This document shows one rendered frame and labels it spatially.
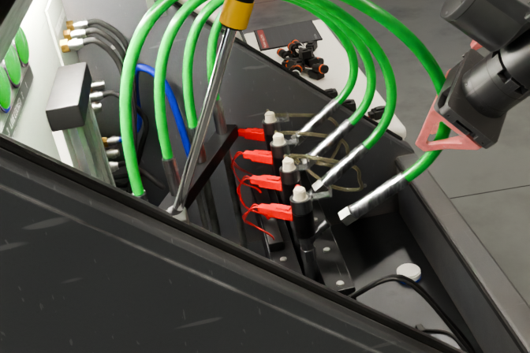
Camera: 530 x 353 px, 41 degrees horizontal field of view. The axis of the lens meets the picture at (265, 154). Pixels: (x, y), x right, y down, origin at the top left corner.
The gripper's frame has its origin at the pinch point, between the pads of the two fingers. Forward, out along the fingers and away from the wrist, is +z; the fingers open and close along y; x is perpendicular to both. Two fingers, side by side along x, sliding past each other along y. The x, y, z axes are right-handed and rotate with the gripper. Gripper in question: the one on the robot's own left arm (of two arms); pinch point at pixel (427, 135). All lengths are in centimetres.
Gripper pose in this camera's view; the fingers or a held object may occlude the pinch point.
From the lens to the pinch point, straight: 81.5
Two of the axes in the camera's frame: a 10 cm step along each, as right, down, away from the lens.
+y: -4.2, 6.6, -6.2
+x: 7.9, 6.0, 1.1
